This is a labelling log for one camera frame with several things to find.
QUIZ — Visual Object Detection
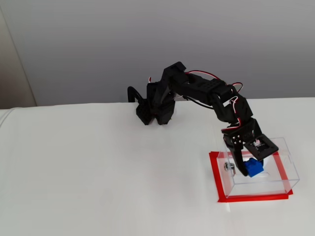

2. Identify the black square wrist camera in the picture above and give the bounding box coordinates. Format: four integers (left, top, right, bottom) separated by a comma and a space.
243, 134, 279, 162

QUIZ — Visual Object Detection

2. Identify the thin black cable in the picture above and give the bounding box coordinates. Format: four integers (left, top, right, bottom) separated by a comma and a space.
183, 96, 215, 109

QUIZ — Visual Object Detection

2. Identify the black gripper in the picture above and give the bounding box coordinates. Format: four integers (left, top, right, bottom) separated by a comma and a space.
220, 117, 267, 177

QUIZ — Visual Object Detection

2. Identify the transparent acrylic box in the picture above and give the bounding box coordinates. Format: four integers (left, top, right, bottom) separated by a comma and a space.
216, 137, 300, 199

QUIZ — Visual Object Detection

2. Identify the blue lego brick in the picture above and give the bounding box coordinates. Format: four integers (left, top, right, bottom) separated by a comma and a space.
243, 158, 265, 178

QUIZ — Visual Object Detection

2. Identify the red tape frame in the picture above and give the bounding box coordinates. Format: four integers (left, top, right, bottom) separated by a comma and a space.
209, 150, 294, 204

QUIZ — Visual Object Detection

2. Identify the black table clamp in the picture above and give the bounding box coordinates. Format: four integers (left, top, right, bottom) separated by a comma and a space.
127, 86, 146, 104

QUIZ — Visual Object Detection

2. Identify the silver cam lock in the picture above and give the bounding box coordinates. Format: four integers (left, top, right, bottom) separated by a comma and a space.
223, 162, 237, 177

